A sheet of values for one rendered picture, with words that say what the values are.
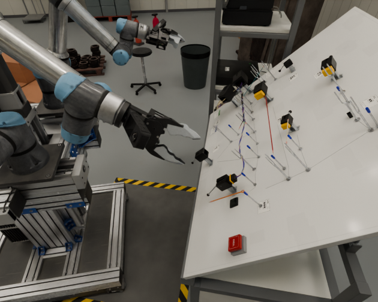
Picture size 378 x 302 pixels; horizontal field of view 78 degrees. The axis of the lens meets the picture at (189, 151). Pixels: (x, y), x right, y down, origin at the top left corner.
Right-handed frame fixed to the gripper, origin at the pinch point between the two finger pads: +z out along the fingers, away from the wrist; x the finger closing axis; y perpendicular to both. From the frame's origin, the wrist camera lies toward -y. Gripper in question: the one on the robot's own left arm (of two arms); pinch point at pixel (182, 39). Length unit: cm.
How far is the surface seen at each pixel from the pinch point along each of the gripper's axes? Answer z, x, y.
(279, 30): 57, 10, -16
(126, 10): -74, -492, -505
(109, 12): -123, -506, -492
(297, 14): 60, 22, -18
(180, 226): 33, -102, 101
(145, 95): -2, -239, -93
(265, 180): 32, 27, 80
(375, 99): 54, 57, 55
